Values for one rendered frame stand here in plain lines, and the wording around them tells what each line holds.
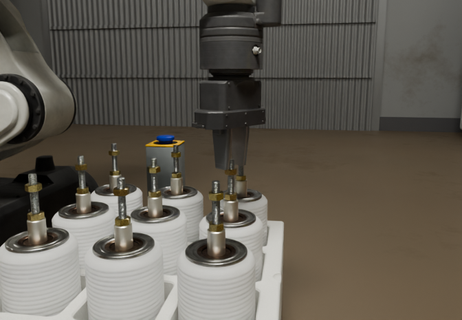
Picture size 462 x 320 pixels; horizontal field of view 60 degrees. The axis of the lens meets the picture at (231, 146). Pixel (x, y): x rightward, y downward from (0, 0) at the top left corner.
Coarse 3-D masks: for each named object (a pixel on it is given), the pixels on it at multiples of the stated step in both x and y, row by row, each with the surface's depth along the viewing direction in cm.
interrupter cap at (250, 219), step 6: (222, 210) 63; (240, 210) 63; (210, 216) 60; (222, 216) 61; (240, 216) 61; (246, 216) 60; (252, 216) 60; (228, 222) 58; (234, 222) 58; (240, 222) 57; (246, 222) 58; (252, 222) 58
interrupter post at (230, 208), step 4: (224, 200) 59; (236, 200) 59; (224, 204) 59; (228, 204) 58; (232, 204) 58; (236, 204) 59; (224, 208) 59; (228, 208) 59; (232, 208) 58; (236, 208) 59; (224, 212) 59; (228, 212) 59; (232, 212) 59; (236, 212) 59; (224, 216) 59; (228, 216) 59; (232, 216) 59; (236, 216) 59; (228, 220) 59; (232, 220) 59
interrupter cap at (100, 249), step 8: (104, 240) 51; (112, 240) 51; (136, 240) 52; (144, 240) 51; (152, 240) 51; (96, 248) 49; (104, 248) 49; (112, 248) 50; (136, 248) 49; (144, 248) 49; (152, 248) 49; (96, 256) 47; (104, 256) 47; (112, 256) 46; (120, 256) 46; (128, 256) 47; (136, 256) 47
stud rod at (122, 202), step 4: (120, 180) 48; (124, 180) 49; (120, 184) 48; (124, 184) 49; (120, 188) 48; (124, 188) 49; (120, 196) 48; (124, 196) 49; (120, 200) 49; (124, 200) 49; (120, 204) 49; (124, 204) 49; (120, 208) 49; (124, 208) 49; (120, 212) 49; (124, 212) 49; (120, 216) 49; (124, 216) 49
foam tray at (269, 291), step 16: (272, 224) 77; (272, 240) 70; (272, 256) 63; (80, 272) 58; (272, 272) 58; (176, 288) 54; (256, 288) 54; (272, 288) 54; (0, 304) 52; (80, 304) 50; (176, 304) 50; (256, 304) 54; (272, 304) 50
